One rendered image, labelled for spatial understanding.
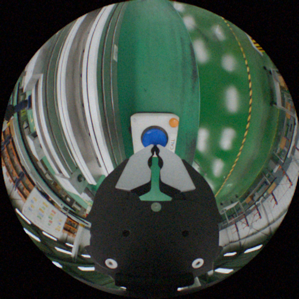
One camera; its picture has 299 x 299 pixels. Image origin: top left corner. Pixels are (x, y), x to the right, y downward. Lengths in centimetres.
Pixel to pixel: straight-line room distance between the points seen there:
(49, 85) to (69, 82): 13
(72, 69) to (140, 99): 16
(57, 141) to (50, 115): 8
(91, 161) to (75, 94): 16
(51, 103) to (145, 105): 26
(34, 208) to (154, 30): 339
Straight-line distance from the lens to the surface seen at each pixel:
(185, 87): 21
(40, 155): 51
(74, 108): 20
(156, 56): 22
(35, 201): 322
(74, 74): 22
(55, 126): 31
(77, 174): 37
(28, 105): 54
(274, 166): 482
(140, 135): 15
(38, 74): 31
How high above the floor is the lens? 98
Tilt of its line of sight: 59 degrees down
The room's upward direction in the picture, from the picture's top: 176 degrees counter-clockwise
